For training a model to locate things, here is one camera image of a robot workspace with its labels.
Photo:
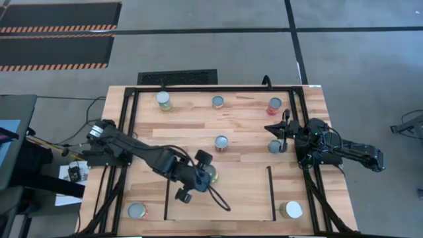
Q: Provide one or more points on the grey desk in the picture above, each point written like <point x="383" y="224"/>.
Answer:
<point x="20" y="109"/>

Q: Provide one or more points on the red label tin can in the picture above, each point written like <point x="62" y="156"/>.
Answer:
<point x="274" y="103"/>

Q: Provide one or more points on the white paper sheet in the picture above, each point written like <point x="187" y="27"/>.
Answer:
<point x="64" y="172"/>

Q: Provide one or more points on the brown label tin can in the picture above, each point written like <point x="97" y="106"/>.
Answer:
<point x="221" y="142"/>

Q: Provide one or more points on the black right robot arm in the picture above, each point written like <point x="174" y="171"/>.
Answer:
<point x="357" y="150"/>

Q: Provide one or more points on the white-top olive label can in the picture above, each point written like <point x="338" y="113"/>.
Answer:
<point x="293" y="209"/>

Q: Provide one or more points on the small black electronic device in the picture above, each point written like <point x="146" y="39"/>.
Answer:
<point x="74" y="174"/>

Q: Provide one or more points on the wooden shelf with black legs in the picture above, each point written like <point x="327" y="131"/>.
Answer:
<point x="248" y="198"/>

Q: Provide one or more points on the teal label tin can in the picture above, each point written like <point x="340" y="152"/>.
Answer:
<point x="274" y="146"/>

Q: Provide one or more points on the pale-top green yellow can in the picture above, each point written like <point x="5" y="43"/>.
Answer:
<point x="163" y="98"/>

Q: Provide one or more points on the grey metal stand base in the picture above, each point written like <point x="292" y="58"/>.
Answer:
<point x="411" y="126"/>

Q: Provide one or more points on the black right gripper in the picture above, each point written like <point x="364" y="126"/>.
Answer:
<point x="291" y="129"/>

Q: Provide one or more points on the black hazard-striped floor mat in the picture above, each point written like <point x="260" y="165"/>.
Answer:
<point x="49" y="49"/>
<point x="59" y="15"/>

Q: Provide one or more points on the orange label tin can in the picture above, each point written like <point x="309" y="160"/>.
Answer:
<point x="217" y="101"/>

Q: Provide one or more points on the black cart frame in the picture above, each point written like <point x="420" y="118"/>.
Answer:
<point x="36" y="165"/>

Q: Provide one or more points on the black floor vent grate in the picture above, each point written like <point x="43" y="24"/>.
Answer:
<point x="178" y="77"/>

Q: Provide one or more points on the black floor tape strip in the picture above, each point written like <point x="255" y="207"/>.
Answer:
<point x="296" y="49"/>

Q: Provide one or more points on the green sliced peaches can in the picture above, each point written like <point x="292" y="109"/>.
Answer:
<point x="136" y="210"/>
<point x="213" y="173"/>

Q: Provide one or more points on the blue sheet on desk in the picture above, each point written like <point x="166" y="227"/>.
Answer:
<point x="8" y="139"/>

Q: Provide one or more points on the small dark floor object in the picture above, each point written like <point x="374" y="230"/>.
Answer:
<point x="420" y="193"/>

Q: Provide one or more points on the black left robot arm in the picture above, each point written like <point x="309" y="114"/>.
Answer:
<point x="132" y="145"/>

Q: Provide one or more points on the white table label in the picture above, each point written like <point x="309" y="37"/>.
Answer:
<point x="315" y="86"/>

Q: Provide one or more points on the black aluminium rig frame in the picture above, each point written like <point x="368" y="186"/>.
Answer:
<point x="215" y="89"/>

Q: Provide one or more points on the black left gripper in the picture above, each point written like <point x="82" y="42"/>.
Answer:
<point x="195" y="178"/>

